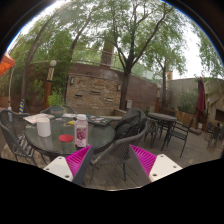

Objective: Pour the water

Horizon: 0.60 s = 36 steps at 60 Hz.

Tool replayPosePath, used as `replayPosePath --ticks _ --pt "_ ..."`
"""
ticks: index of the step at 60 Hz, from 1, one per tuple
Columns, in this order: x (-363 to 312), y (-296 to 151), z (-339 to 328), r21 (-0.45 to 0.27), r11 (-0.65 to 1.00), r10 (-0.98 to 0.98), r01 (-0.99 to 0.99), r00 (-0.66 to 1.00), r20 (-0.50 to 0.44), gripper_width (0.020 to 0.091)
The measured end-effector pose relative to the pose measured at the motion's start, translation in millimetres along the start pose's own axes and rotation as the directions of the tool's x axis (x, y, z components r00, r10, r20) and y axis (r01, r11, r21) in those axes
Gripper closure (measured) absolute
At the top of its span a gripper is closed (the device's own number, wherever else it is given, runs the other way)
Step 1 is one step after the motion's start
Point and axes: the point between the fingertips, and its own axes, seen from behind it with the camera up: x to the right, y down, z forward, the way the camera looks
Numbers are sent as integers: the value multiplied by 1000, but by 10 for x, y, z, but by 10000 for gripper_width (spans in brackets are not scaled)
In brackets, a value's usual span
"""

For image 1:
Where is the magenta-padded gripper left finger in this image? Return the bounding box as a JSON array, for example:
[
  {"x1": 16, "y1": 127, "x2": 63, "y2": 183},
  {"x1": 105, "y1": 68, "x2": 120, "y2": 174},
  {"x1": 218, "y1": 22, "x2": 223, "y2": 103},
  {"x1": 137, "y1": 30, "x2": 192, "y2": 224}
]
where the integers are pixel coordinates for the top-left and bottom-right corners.
[{"x1": 43, "y1": 144, "x2": 95, "y2": 187}]

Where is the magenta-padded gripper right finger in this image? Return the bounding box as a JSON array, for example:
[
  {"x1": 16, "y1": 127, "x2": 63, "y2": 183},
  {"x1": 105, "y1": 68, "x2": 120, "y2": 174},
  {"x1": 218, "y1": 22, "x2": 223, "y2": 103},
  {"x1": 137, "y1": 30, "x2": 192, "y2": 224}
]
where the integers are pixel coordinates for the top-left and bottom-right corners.
[{"x1": 129, "y1": 144, "x2": 184, "y2": 187}]

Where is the pink drink bottle white cap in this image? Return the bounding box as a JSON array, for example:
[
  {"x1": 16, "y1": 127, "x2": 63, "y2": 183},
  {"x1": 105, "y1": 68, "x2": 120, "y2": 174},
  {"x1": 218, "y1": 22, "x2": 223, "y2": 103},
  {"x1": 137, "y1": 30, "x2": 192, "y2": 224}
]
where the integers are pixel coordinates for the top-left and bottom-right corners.
[{"x1": 74, "y1": 114, "x2": 89, "y2": 149}]

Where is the flat round red coaster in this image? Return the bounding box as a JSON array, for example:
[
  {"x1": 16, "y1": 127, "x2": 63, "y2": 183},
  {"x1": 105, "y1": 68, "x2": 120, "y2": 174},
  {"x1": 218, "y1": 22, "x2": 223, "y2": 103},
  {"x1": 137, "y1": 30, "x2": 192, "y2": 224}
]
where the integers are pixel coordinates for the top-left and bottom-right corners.
[{"x1": 58, "y1": 134, "x2": 74, "y2": 143}]

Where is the white cup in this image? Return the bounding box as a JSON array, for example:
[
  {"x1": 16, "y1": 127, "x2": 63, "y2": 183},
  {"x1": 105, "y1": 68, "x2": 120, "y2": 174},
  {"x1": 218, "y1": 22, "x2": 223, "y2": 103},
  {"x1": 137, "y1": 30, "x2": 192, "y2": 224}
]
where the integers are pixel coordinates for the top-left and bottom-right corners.
[{"x1": 36, "y1": 117, "x2": 52, "y2": 138}]

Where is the round dark patio table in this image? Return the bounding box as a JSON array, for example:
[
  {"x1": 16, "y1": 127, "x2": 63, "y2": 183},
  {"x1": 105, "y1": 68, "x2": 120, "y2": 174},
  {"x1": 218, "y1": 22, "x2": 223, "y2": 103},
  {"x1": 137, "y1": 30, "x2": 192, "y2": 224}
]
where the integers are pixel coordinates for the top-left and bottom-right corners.
[{"x1": 147, "y1": 112, "x2": 178, "y2": 151}]

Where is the white picture book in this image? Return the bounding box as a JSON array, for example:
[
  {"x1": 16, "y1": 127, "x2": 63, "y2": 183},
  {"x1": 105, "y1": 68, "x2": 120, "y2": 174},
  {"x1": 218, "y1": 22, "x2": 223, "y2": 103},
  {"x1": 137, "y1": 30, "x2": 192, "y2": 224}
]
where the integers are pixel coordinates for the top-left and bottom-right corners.
[{"x1": 23, "y1": 113, "x2": 56, "y2": 126}]

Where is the dark grey jacket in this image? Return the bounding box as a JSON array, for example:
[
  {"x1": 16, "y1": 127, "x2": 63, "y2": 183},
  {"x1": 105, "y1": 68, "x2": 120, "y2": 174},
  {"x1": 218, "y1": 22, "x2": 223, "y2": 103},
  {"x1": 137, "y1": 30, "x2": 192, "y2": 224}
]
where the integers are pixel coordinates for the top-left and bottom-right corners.
[{"x1": 114, "y1": 107, "x2": 148, "y2": 140}]

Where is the grey mesh metal chair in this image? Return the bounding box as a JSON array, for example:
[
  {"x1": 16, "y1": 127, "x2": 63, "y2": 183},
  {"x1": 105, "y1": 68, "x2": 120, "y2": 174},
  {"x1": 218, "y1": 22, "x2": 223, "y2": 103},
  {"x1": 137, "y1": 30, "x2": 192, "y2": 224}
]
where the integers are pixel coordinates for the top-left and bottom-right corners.
[
  {"x1": 39, "y1": 105, "x2": 77, "y2": 118},
  {"x1": 0, "y1": 109, "x2": 39, "y2": 167}
]

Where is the dark board with cards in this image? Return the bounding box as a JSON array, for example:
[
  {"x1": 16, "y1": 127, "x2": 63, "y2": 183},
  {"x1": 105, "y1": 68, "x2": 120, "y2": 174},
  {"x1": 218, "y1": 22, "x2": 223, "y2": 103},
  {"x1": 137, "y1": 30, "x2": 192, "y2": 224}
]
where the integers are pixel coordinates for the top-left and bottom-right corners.
[{"x1": 85, "y1": 114, "x2": 113, "y2": 127}]

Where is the potted green plant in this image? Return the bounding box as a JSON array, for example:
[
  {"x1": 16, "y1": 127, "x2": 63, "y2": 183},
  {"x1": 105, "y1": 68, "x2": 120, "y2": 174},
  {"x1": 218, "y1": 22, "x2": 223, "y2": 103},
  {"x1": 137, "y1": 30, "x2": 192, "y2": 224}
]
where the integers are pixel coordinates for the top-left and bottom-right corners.
[{"x1": 47, "y1": 89, "x2": 66, "y2": 117}]

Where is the blue yellow striped pole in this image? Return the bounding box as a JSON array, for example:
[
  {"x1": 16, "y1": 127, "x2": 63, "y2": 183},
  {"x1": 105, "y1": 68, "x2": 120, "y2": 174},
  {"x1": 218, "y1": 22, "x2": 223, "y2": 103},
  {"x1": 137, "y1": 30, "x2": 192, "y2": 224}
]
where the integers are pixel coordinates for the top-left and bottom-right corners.
[{"x1": 18, "y1": 98, "x2": 26, "y2": 115}]

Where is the closed maroon parasol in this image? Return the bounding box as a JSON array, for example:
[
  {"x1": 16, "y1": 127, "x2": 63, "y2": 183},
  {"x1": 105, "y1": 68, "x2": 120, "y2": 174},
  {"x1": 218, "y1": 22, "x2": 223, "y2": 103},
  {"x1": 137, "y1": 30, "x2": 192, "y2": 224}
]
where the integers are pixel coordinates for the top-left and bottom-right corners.
[{"x1": 195, "y1": 77, "x2": 207, "y2": 129}]

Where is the orange parasol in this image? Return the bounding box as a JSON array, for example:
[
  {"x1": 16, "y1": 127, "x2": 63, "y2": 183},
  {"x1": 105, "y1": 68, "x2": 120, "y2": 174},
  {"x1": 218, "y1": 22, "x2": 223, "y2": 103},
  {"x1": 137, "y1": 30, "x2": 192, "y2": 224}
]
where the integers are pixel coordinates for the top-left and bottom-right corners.
[{"x1": 0, "y1": 53, "x2": 17, "y2": 77}]

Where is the wooden lamp post white globe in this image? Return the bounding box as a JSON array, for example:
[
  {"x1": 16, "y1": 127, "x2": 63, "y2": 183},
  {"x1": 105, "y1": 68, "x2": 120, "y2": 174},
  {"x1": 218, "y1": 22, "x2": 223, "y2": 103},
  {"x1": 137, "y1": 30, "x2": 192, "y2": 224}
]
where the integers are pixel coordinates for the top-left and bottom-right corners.
[{"x1": 43, "y1": 59, "x2": 58, "y2": 109}]

